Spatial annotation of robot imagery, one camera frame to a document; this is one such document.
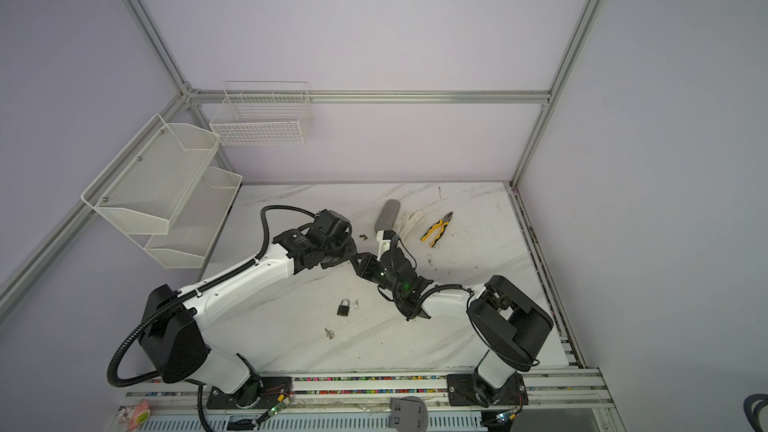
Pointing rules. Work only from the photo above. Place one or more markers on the left black padlock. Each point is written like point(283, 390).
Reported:
point(344, 308)

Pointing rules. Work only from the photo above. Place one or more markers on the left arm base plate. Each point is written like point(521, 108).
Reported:
point(258, 392)

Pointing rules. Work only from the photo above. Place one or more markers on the pink small object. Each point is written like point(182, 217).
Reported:
point(133, 417)

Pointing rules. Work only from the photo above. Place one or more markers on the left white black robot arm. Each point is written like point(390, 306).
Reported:
point(174, 343)

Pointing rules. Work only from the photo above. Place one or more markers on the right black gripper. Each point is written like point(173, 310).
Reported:
point(360, 268)

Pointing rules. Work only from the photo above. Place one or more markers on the grey fabric case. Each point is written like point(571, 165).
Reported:
point(387, 216)

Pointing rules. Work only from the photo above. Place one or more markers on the lower white mesh shelf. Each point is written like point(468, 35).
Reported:
point(192, 235)

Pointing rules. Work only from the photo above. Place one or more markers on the white wire basket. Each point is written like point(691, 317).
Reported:
point(263, 113)

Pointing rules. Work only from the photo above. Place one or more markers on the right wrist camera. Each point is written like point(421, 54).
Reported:
point(387, 239)

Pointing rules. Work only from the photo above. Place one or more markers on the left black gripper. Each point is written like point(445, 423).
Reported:
point(349, 244)

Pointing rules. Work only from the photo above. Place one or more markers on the aluminium frame rail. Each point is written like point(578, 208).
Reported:
point(383, 97)

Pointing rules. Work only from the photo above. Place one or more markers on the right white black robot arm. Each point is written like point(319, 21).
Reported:
point(511, 325)

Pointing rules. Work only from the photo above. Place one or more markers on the yellow black pliers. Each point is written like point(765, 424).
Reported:
point(434, 234)

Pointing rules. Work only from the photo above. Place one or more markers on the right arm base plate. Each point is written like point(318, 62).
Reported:
point(472, 390)

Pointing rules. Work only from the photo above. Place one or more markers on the white work glove yellow cuff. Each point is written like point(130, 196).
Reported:
point(407, 221)

